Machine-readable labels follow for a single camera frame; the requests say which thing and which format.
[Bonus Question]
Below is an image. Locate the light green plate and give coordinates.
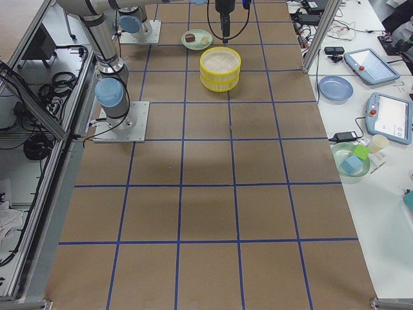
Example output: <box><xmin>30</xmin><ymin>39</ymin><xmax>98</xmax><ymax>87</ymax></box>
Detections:
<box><xmin>181</xmin><ymin>29</ymin><xmax>213</xmax><ymax>51</ymax></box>

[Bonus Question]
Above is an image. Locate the beige paper cup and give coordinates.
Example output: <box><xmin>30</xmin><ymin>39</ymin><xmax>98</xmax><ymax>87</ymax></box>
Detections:
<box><xmin>367</xmin><ymin>134</ymin><xmax>390</xmax><ymax>154</ymax></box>

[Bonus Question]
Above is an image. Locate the brown bun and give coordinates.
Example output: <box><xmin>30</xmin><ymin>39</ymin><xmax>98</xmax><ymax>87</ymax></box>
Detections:
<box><xmin>185</xmin><ymin>33</ymin><xmax>196</xmax><ymax>43</ymax></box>

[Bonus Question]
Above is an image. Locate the blue foam cube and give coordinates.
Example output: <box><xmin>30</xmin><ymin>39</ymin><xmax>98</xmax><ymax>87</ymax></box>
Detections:
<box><xmin>340</xmin><ymin>155</ymin><xmax>363</xmax><ymax>175</ymax></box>

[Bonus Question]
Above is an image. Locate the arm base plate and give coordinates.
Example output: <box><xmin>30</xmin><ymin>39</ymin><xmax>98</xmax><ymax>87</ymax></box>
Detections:
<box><xmin>120</xmin><ymin>20</ymin><xmax>162</xmax><ymax>45</ymax></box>
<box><xmin>93</xmin><ymin>101</ymin><xmax>150</xmax><ymax>143</ymax></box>

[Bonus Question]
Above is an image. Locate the black webcam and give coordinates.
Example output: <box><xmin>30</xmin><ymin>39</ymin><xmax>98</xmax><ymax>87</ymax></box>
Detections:
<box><xmin>324</xmin><ymin>46</ymin><xmax>345</xmax><ymax>63</ymax></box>

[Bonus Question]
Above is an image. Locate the white crumpled cloth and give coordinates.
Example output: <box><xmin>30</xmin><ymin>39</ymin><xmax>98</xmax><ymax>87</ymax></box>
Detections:
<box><xmin>0</xmin><ymin>179</ymin><xmax>24</xmax><ymax>246</ymax></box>

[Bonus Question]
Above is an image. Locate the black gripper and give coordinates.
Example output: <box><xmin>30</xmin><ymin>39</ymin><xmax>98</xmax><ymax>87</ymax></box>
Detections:
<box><xmin>215</xmin><ymin>0</ymin><xmax>235</xmax><ymax>43</ymax></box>

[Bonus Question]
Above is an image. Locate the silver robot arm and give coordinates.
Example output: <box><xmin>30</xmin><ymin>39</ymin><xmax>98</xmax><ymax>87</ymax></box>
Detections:
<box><xmin>119</xmin><ymin>6</ymin><xmax>152</xmax><ymax>37</ymax></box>
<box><xmin>57</xmin><ymin>0</ymin><xmax>162</xmax><ymax>120</ymax></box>

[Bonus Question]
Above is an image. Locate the green foam cube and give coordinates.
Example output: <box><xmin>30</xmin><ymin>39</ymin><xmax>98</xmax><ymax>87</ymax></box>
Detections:
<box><xmin>352</xmin><ymin>145</ymin><xmax>370</xmax><ymax>160</ymax></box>

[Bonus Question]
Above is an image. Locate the black power adapter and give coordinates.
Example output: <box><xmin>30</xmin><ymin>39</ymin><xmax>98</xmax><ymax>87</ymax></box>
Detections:
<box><xmin>332</xmin><ymin>131</ymin><xmax>359</xmax><ymax>143</ymax></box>

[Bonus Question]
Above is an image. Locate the green glass bowl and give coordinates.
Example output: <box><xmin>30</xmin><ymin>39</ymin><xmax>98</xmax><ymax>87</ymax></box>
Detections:
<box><xmin>331</xmin><ymin>142</ymin><xmax>370</xmax><ymax>177</ymax></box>

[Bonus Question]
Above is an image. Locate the lower teach pendant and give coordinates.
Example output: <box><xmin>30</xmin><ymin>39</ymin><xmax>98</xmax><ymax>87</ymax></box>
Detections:
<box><xmin>365</xmin><ymin>92</ymin><xmax>412</xmax><ymax>145</ymax></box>

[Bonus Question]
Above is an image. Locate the aluminium frame post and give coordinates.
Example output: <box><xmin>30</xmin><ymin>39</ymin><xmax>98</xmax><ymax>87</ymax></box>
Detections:
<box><xmin>302</xmin><ymin>0</ymin><xmax>341</xmax><ymax>73</ymax></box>

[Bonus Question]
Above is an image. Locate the upper teach pendant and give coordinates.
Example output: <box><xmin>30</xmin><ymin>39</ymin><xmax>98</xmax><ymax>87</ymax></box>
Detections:
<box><xmin>343</xmin><ymin>48</ymin><xmax>400</xmax><ymax>85</ymax></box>

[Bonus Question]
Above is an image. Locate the teach pendant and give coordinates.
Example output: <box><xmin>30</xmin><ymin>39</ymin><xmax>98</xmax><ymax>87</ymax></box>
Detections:
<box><xmin>365</xmin><ymin>92</ymin><xmax>412</xmax><ymax>145</ymax></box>
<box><xmin>343</xmin><ymin>48</ymin><xmax>400</xmax><ymax>85</ymax></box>

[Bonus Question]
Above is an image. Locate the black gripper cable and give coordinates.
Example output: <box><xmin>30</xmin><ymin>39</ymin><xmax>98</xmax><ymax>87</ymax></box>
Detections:
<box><xmin>206</xmin><ymin>0</ymin><xmax>251</xmax><ymax>41</ymax></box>

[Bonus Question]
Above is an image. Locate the yellow steamer layer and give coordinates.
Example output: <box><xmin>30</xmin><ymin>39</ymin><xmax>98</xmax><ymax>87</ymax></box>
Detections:
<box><xmin>200</xmin><ymin>74</ymin><xmax>239</xmax><ymax>92</ymax></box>
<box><xmin>199</xmin><ymin>46</ymin><xmax>242</xmax><ymax>78</ymax></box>

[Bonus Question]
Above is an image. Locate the blue plate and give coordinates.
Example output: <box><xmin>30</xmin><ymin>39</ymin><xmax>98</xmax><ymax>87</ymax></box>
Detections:
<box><xmin>319</xmin><ymin>76</ymin><xmax>354</xmax><ymax>104</ymax></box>

